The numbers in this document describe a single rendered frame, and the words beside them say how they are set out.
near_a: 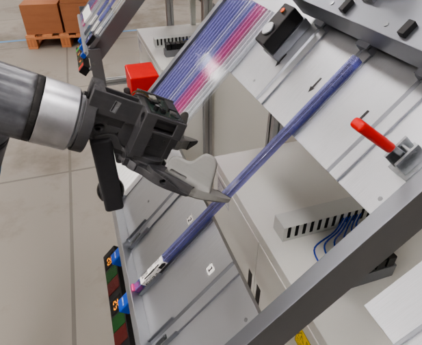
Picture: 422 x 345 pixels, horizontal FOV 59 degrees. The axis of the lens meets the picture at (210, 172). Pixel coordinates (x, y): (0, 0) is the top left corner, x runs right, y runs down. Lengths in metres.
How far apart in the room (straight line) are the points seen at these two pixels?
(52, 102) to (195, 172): 0.18
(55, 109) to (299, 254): 0.63
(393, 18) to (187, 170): 0.30
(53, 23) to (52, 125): 3.92
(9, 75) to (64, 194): 1.71
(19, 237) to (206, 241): 1.45
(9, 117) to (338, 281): 0.39
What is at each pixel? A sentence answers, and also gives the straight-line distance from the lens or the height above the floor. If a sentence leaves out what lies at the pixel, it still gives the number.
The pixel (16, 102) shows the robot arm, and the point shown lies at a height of 1.11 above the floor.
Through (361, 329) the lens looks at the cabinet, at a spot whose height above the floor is 0.62.
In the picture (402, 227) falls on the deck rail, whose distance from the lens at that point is 0.45.
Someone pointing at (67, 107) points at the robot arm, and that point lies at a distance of 0.42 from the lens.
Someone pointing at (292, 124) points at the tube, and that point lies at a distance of 0.55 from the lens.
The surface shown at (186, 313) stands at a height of 0.78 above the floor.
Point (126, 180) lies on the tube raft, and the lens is 0.85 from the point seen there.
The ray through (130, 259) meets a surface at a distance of 0.73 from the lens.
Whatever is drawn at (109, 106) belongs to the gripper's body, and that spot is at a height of 1.08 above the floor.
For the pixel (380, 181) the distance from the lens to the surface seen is 0.46.
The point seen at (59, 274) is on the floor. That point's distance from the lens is 1.73.
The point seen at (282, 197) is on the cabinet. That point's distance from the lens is 1.02.
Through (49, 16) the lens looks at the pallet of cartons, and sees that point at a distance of 4.31.
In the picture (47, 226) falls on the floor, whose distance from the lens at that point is 1.96.
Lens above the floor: 1.27
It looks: 37 degrees down
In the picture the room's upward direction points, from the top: straight up
